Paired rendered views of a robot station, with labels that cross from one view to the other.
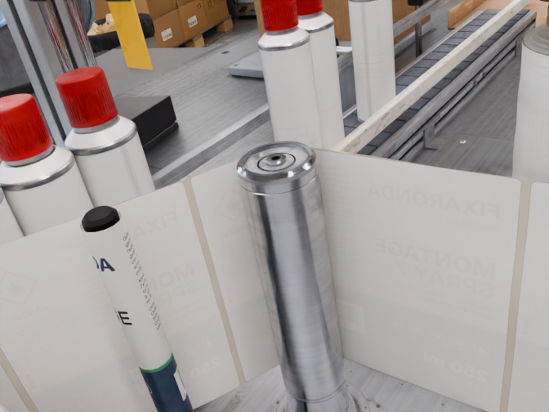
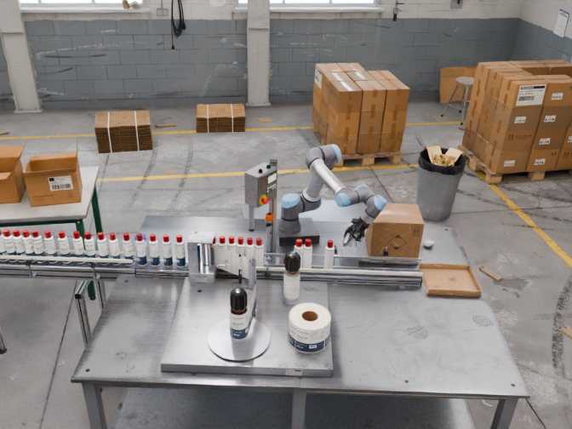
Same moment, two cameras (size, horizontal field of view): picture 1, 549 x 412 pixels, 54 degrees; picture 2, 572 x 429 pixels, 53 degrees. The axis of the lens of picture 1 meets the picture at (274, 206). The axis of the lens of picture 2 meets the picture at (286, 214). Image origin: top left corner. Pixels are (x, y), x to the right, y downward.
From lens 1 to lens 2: 2.89 m
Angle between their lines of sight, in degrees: 40
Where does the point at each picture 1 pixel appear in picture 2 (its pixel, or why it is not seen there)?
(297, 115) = not seen: hidden behind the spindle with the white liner
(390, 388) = (259, 291)
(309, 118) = not seen: hidden behind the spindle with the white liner
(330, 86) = (306, 258)
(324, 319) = (251, 276)
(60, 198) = (248, 249)
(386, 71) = (327, 263)
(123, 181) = (257, 252)
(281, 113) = not seen: hidden behind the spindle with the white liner
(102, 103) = (259, 243)
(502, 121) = (352, 291)
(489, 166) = (315, 288)
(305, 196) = (251, 264)
